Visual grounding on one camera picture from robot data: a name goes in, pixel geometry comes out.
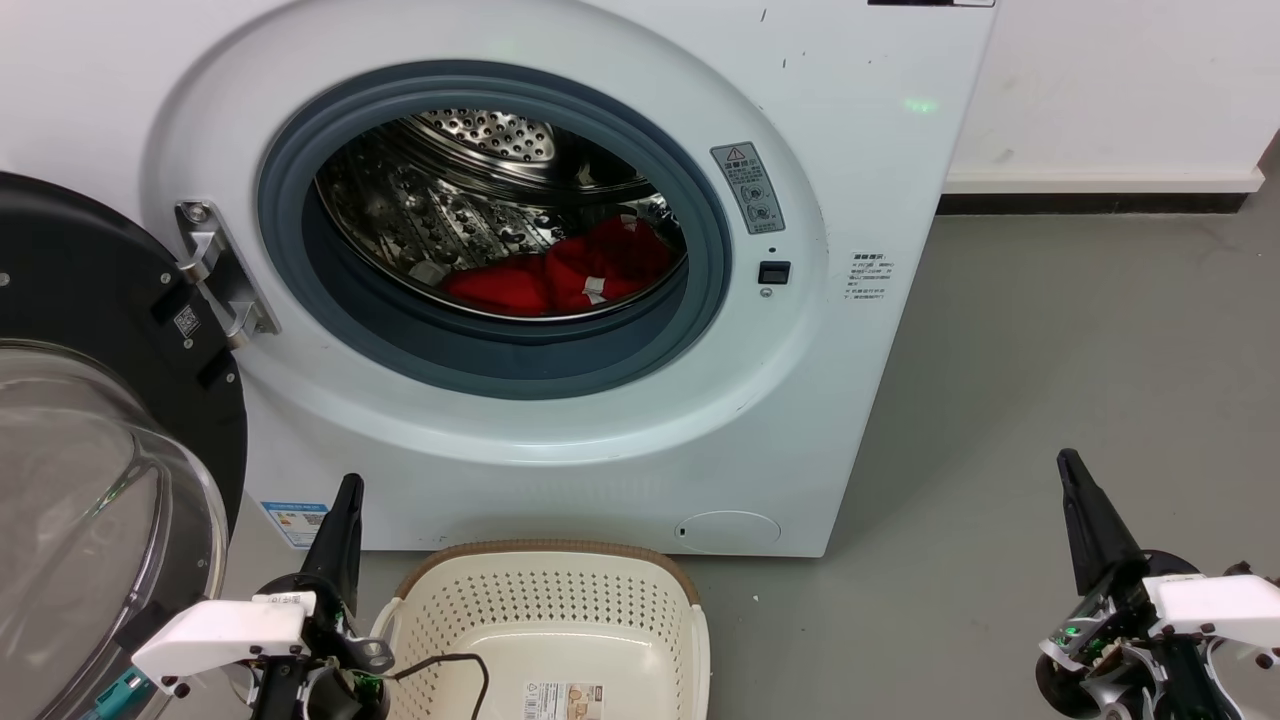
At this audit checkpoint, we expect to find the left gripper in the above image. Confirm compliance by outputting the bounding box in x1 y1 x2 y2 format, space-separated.
248 473 395 720

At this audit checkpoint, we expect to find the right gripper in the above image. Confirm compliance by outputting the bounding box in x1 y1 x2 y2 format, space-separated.
1035 449 1253 720

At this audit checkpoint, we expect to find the red garment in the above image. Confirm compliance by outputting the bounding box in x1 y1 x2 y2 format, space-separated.
440 215 676 319

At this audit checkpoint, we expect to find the cream perforated laundry basket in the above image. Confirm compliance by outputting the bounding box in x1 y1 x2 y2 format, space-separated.
370 540 712 720

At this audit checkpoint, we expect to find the black round glass washer door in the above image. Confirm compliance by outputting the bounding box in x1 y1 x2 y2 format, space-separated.
0 172 249 720

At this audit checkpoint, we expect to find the blue energy label sticker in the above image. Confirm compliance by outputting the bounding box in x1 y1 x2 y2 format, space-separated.
260 500 331 549

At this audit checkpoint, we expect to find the grey rubber door gasket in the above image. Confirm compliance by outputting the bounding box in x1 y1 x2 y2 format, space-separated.
257 60 734 401

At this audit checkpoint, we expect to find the white front-load washing machine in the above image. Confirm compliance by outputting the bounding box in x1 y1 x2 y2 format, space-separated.
0 0 999 559

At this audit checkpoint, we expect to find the silver metal door hinge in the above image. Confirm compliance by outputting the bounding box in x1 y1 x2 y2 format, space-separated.
175 200 281 349

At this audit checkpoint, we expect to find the small white text sticker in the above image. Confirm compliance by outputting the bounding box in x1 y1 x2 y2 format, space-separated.
845 250 896 303

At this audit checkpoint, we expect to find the perforated stainless steel drum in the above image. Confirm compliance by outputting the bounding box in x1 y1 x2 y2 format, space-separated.
315 108 689 323

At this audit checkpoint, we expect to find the round white filter cover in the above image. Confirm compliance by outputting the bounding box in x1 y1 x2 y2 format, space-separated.
675 510 782 554

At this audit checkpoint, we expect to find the grey warning sticker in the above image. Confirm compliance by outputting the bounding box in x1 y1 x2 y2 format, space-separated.
710 141 786 236

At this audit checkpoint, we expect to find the thin black cable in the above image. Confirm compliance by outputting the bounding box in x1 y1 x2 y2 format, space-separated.
385 653 491 720

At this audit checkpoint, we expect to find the white wall baseboard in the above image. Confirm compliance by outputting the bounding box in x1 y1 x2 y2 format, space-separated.
937 165 1266 216

